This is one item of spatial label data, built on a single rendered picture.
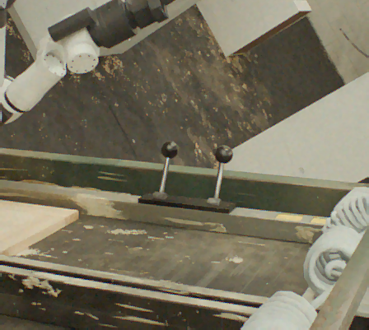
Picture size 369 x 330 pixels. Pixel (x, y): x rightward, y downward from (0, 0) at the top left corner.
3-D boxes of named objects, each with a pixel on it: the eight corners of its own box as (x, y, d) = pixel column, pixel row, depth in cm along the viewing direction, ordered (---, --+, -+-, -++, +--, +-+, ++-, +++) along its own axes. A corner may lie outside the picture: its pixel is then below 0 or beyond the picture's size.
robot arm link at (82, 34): (126, 57, 162) (79, 81, 164) (115, 20, 168) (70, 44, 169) (102, 27, 152) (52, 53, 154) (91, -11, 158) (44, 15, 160)
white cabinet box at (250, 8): (212, -3, 688) (279, -47, 657) (244, 54, 685) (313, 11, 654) (192, -3, 647) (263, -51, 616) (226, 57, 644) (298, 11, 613)
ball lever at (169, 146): (153, 203, 163) (166, 143, 167) (170, 206, 162) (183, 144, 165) (147, 199, 160) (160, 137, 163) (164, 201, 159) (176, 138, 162)
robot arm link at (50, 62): (101, 48, 162) (61, 85, 168) (93, 18, 167) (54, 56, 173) (78, 38, 157) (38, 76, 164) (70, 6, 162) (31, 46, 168)
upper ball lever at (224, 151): (207, 210, 159) (219, 147, 162) (225, 212, 158) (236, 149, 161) (201, 205, 156) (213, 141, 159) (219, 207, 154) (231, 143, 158)
